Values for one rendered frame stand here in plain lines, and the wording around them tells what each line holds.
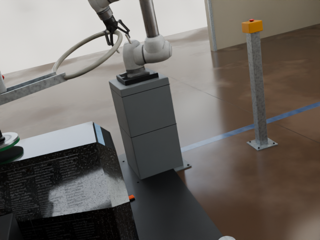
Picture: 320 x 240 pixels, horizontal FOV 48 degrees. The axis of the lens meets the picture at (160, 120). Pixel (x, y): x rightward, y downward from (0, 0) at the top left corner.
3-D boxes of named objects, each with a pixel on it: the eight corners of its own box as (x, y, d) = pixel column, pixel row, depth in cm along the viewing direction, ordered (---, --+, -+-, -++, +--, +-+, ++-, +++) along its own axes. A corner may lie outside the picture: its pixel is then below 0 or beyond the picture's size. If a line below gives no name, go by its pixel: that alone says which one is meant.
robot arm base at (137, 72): (118, 76, 296) (116, 69, 294) (143, 69, 303) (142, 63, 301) (124, 80, 280) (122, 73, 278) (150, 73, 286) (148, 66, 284)
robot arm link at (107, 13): (93, 12, 217) (98, 21, 221) (99, 13, 210) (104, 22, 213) (105, 4, 220) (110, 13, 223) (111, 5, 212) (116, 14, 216)
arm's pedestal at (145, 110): (121, 162, 337) (101, 81, 309) (169, 146, 350) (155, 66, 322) (136, 185, 292) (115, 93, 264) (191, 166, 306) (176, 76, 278)
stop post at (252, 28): (278, 145, 315) (269, 18, 277) (257, 151, 311) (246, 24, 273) (265, 137, 333) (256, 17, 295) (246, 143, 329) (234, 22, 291)
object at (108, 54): (82, 84, 191) (79, 79, 189) (40, 78, 225) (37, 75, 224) (138, 31, 212) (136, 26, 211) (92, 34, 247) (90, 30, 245)
